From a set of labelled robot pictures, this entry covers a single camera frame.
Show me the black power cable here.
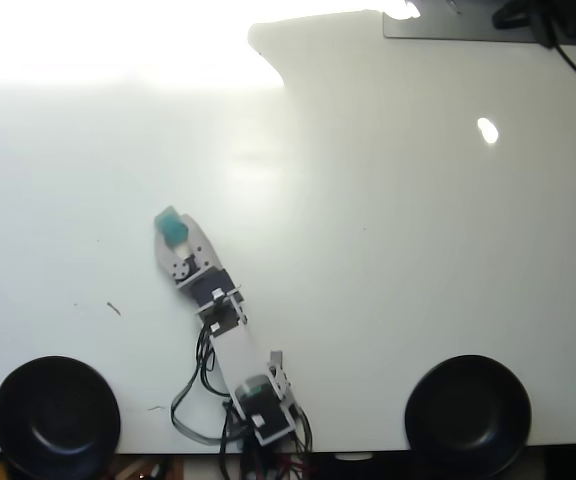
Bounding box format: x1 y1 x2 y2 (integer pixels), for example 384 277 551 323
542 19 576 77

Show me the black looped servo cable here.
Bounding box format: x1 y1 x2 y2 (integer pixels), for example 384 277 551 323
169 324 237 445

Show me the black round bowl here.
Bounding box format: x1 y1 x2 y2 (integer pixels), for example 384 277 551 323
0 355 122 480
403 354 533 479

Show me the black servo cable bundle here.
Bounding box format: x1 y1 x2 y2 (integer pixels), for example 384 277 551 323
217 399 315 469

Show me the white gripper with motor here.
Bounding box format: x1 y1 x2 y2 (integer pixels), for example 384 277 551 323
154 213 247 307

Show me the blue foam cube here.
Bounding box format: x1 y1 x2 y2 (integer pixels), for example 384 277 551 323
154 204 191 249

